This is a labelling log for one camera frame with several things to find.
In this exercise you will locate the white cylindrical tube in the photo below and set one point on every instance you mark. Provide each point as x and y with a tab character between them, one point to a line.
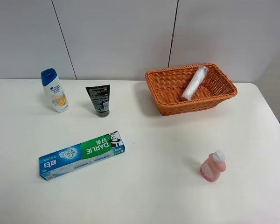
196	80

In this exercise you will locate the Darlie toothpaste box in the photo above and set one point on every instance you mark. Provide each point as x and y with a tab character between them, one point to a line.
80	155

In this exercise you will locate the orange wicker basket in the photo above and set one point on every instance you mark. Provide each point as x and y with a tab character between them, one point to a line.
167	85

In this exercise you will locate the black facial cleanser tube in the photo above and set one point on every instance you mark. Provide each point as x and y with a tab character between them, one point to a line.
100	97

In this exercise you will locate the pink bottle, white cap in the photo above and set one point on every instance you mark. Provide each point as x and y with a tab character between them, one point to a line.
213	166

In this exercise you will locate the white shampoo bottle, blue cap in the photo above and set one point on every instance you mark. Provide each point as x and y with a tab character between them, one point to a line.
53	90

